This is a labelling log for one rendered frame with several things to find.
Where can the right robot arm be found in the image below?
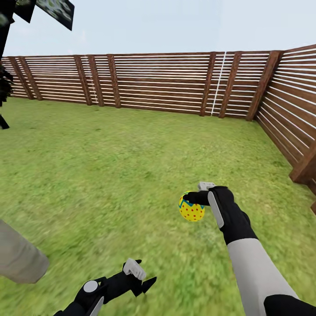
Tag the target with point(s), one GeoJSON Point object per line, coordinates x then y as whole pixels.
{"type": "Point", "coordinates": [263, 290]}

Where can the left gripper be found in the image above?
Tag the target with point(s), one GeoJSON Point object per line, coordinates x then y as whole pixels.
{"type": "Point", "coordinates": [130, 282]}

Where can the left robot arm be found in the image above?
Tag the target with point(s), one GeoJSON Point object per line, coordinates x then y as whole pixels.
{"type": "Point", "coordinates": [95, 293]}

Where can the easter egg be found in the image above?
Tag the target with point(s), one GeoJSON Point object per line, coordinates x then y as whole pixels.
{"type": "Point", "coordinates": [191, 212]}

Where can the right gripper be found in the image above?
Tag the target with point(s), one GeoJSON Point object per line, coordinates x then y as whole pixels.
{"type": "Point", "coordinates": [194, 197]}

